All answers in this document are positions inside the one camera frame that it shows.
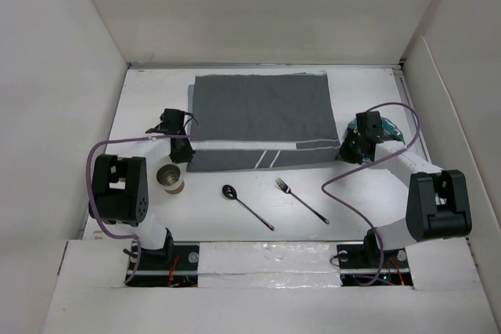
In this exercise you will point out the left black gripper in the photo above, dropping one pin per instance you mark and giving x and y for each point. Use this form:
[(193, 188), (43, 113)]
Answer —
[(185, 156)]

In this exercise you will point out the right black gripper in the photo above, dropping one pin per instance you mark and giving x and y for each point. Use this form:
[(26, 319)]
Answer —
[(345, 154)]

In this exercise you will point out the teal ceramic plate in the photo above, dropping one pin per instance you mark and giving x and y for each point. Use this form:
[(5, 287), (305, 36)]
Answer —
[(391, 126)]

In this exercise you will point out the steel cup with white sleeve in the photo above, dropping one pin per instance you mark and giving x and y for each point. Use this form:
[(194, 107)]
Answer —
[(170, 178)]

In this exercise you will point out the grey striped cloth placemat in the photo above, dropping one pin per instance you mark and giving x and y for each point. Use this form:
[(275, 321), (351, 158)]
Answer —
[(250, 122)]

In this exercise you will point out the dark metal fork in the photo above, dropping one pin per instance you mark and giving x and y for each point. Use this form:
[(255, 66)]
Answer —
[(283, 186)]

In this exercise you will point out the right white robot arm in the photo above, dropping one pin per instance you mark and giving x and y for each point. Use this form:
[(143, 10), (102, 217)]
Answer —
[(437, 206)]

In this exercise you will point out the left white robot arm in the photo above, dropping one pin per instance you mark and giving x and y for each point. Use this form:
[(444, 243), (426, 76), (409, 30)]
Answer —
[(117, 187)]

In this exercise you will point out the dark metal spoon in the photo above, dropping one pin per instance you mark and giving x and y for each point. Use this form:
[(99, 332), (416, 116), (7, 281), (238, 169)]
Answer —
[(230, 193)]

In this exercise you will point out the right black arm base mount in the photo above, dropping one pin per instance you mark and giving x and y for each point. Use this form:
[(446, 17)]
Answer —
[(359, 268)]

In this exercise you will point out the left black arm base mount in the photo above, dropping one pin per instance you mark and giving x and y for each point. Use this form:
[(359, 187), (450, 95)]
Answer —
[(175, 268)]

